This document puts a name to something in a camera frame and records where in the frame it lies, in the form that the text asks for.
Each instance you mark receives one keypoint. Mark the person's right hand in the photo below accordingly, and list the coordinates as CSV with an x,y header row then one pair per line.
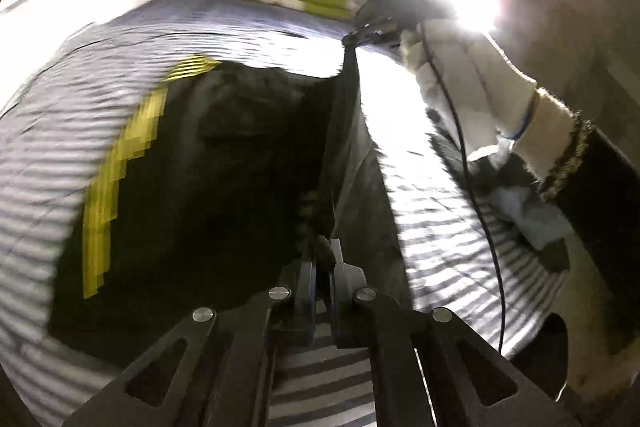
x,y
465,87

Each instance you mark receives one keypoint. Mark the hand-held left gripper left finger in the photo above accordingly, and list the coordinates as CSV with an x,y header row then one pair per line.
x,y
310,302

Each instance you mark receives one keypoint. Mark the striped bed sheet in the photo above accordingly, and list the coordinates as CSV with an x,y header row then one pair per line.
x,y
40,147

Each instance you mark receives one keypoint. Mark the light blue denim garment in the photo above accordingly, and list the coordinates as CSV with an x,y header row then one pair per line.
x,y
530,217

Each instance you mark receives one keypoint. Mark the black garment with yellow stripe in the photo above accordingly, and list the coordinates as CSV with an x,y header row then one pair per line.
x,y
225,167

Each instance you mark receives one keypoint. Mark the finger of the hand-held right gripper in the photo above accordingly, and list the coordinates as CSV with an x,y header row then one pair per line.
x,y
372,34

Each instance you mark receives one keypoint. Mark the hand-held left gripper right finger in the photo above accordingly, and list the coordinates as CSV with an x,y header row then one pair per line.
x,y
340,307

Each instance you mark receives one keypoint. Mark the black cloth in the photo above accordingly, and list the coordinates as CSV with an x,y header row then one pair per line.
x,y
555,259

